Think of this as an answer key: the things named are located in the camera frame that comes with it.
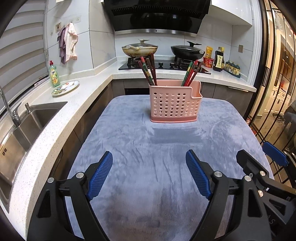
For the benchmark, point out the window roller blind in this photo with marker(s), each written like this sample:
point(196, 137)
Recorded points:
point(23, 61)

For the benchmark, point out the pink hanging cloth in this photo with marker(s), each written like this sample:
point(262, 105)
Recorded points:
point(70, 39)

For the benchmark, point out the white upper cabinets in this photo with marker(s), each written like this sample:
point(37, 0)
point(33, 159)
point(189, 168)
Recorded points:
point(233, 12)

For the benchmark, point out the glass grid sliding door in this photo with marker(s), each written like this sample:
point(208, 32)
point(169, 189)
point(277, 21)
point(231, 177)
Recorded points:
point(272, 118)

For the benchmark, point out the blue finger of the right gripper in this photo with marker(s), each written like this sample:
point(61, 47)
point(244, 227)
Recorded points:
point(275, 154)

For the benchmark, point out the red instant noodle cup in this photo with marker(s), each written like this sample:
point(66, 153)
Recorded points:
point(208, 62)

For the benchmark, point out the beige wok with glass lid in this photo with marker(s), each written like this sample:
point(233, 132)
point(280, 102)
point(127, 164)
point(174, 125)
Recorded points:
point(141, 49)

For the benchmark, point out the black wok with lid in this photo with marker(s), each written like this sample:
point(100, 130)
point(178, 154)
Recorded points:
point(188, 52)

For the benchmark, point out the chrome faucet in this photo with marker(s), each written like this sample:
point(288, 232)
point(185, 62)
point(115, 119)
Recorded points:
point(13, 114)

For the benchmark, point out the yellow snack packet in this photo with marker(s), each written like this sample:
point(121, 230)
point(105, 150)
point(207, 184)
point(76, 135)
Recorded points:
point(208, 53)

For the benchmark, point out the grey-blue fleece table mat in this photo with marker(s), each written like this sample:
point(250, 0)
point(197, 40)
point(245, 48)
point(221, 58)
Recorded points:
point(149, 193)

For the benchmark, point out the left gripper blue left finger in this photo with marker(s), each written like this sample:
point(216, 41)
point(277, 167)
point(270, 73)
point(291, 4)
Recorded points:
point(97, 174)

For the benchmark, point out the dark maroon thin chopstick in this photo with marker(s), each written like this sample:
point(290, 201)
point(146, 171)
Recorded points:
point(148, 64)

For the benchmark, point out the green chopstick gold band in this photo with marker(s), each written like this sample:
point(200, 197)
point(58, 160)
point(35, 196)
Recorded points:
point(146, 71)

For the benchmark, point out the black gas hob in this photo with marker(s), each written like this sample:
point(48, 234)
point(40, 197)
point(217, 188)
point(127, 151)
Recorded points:
point(175, 64)

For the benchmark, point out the red chopstick far left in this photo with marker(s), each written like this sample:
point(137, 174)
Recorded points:
point(192, 73)

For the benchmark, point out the green dish soap bottle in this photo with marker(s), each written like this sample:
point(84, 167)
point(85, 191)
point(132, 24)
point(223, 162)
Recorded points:
point(53, 74)

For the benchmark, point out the steel kitchen sink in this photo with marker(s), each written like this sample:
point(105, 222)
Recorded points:
point(17, 143)

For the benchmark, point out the pink perforated utensil holder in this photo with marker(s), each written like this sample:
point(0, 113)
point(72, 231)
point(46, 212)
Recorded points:
point(173, 103)

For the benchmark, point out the dark red chopstick gold band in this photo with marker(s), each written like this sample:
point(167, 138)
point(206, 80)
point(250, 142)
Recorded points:
point(195, 73)

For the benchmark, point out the patterned ceramic plate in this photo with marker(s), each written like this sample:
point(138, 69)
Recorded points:
point(65, 88)

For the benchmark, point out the bright red chopstick dark band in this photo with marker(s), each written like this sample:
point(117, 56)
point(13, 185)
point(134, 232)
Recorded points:
point(187, 73)

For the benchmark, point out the yellow-capped sauce bottle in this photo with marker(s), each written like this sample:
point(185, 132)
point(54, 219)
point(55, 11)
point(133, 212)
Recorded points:
point(222, 49)

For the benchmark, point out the spice jar tray set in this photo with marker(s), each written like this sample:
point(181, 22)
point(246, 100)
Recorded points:
point(232, 68)

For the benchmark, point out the black range hood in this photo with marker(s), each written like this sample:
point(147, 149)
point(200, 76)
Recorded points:
point(169, 16)

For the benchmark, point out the purple hanging cloth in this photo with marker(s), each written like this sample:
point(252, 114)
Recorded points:
point(62, 45)

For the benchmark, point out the dark red chopstick bronze band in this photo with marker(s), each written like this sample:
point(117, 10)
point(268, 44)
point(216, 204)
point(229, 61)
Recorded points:
point(188, 73)

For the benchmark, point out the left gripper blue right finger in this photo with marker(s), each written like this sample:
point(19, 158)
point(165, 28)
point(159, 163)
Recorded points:
point(199, 175)

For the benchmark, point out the dark soy sauce bottle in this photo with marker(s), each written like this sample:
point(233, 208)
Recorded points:
point(217, 61)

